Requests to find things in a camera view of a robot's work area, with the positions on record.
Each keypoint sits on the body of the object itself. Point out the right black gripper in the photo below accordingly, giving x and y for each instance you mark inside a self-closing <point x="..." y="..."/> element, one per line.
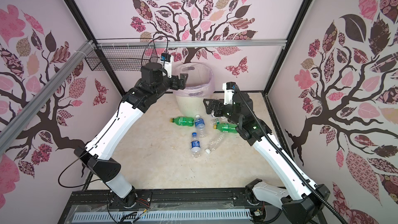
<point x="209" y="110"/>

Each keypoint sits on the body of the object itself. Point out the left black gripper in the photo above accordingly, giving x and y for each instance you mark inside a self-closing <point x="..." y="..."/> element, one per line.
<point x="176" y="86"/>

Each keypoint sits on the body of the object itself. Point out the green bottle yellow cap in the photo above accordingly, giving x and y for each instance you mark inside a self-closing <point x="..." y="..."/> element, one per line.
<point x="183" y="121"/>
<point x="226" y="127"/>

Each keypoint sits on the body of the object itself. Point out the clear crushed bottle white cap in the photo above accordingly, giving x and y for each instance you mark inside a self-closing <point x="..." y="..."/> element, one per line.
<point x="215" y="143"/>

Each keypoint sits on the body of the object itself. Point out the Pepsi water bottle blue label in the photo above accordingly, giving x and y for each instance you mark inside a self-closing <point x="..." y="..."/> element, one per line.
<point x="195" y="145"/>

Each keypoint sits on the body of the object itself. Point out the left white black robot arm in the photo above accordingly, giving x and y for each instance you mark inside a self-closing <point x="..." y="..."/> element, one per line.
<point x="156" y="80"/>

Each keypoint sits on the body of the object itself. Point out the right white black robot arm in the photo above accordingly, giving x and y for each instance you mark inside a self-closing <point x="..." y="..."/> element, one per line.
<point x="300" y="199"/>

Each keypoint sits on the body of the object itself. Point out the white ribbed waste bin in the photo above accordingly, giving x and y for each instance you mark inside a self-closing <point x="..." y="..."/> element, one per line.
<point x="191" y="106"/>

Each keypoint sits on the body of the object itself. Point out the pink plastic bin liner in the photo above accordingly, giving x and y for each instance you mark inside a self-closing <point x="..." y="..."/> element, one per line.
<point x="200" y="82"/>

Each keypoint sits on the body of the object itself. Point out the clear bottle bird label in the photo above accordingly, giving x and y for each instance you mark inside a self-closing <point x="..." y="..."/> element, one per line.
<point x="218" y="120"/>

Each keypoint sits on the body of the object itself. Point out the Pocari Sweat bottle white cap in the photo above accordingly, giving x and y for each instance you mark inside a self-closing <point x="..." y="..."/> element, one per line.
<point x="200" y="126"/>

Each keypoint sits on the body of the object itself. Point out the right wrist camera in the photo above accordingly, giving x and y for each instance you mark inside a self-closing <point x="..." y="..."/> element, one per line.
<point x="229" y="89"/>

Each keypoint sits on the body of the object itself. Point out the black wire mesh basket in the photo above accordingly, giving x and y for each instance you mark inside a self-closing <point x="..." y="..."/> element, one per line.
<point x="127" y="56"/>

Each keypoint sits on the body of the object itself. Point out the aluminium horizontal back rail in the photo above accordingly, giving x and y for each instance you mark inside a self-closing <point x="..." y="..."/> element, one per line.
<point x="194" y="44"/>

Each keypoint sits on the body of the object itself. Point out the white slotted cable duct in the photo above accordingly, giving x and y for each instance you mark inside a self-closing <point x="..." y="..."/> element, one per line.
<point x="160" y="216"/>

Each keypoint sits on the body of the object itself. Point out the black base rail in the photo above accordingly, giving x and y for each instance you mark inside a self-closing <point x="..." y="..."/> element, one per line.
<point x="192" y="197"/>

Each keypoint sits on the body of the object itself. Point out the aluminium left side rail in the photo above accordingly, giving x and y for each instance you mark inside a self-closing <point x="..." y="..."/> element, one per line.
<point x="17" y="125"/>

